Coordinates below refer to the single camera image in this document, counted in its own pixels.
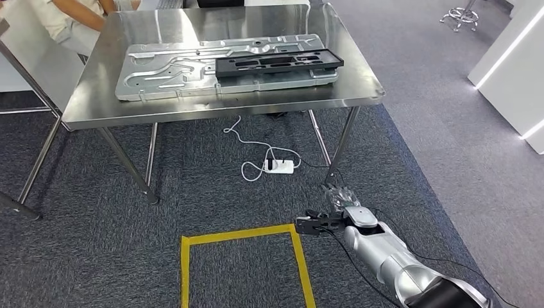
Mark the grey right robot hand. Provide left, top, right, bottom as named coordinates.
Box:
left=323, top=184, right=363, bottom=216

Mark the black plastic plate bracket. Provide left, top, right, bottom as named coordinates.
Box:
left=215, top=49, right=345, bottom=79

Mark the stainless steel workbench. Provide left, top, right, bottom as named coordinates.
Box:
left=17, top=3, right=387, bottom=206

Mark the white power strip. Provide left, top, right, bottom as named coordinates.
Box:
left=262, top=158, right=295, bottom=175

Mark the yellow floor tape outline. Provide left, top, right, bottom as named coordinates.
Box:
left=180, top=223, right=318, bottom=308

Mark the white lit counter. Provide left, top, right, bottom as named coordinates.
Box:
left=467, top=0, right=544, bottom=156

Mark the chrome stool base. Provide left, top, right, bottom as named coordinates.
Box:
left=439, top=0, right=480, bottom=33

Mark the black device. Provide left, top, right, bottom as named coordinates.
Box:
left=196, top=0, right=246, bottom=9

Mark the person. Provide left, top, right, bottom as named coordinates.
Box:
left=0, top=0, right=143, bottom=57

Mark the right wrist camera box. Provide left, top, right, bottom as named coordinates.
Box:
left=294, top=209, right=347, bottom=236

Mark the thin black cable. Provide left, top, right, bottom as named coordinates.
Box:
left=367, top=207, right=523, bottom=308

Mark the white power strip cable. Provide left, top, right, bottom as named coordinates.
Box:
left=223, top=114, right=303, bottom=184

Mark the dark metal table frame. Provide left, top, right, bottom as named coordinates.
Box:
left=0, top=17, right=65, bottom=222

